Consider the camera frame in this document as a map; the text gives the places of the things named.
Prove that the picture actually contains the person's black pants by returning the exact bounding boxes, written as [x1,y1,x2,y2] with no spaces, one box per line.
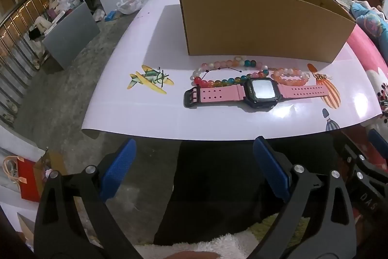
[154,132,346,247]

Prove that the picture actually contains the pink strap digital watch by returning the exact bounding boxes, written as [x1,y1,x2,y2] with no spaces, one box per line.
[183,77,329,109]

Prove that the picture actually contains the blue patterned pillow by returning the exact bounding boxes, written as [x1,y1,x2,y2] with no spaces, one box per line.
[350,2,388,53]

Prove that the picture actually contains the multicolour bead bracelet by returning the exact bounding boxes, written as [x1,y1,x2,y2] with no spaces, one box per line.
[190,56,270,89]

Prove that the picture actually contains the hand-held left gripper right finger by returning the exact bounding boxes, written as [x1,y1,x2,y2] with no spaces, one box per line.
[253,136,356,259]

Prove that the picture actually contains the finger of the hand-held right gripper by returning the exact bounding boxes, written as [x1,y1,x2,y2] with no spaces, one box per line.
[333,133,385,217]
[368,128,388,162]

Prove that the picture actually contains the brown cardboard box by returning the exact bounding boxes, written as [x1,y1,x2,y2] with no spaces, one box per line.
[177,0,356,65]

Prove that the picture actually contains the metal railing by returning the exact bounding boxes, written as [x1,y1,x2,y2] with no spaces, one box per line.
[0,0,50,126]

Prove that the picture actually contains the grey board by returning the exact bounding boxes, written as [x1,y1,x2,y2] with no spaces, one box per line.
[42,2,100,70]

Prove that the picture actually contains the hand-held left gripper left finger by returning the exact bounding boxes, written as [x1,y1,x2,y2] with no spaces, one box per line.
[33,138,144,259]

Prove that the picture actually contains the pink orange bead bracelet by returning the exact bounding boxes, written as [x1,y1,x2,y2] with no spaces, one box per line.
[271,66,310,86]

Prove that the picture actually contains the brown paper bag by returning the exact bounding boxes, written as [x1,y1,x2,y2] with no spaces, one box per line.
[33,150,67,184]

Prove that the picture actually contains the red paper bag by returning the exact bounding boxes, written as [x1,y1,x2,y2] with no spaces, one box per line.
[3,156,44,202]

